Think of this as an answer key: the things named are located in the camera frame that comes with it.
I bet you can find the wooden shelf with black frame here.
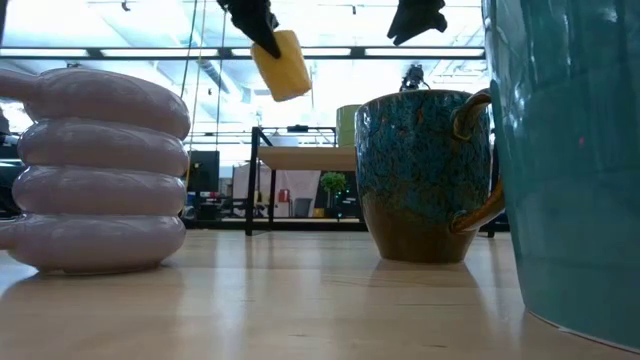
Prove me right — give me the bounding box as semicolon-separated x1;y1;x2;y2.
244;125;501;239

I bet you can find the black computer monitor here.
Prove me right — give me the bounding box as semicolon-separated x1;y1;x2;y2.
187;149;221;194

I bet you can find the black overhead frame beam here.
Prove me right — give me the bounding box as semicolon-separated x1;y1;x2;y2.
0;45;486;62

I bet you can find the black camera with cable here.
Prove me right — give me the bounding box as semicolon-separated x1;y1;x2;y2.
398;63;431;93

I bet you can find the small green potted plant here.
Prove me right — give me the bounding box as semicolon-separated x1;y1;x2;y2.
319;171;348;220

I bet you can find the teal mug with white handle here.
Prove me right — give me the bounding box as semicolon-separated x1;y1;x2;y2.
482;0;640;354

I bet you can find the teal brown speckled mug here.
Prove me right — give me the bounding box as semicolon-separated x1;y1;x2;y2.
354;88;505;265

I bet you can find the black table edge rail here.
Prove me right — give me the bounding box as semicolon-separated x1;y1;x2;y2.
184;218;511;239

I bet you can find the yellow faceted mug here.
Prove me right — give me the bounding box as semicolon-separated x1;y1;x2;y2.
249;28;313;103

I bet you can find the black hanging cable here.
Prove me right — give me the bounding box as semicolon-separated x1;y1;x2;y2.
214;0;227;151
179;0;199;101

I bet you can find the lilac ringed ceramic mug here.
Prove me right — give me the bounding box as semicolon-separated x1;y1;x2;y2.
0;67;192;276

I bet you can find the pale green mug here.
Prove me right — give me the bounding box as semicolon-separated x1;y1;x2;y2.
335;103;362;148

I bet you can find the grey waste bin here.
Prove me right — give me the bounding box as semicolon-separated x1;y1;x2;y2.
292;197;314;219

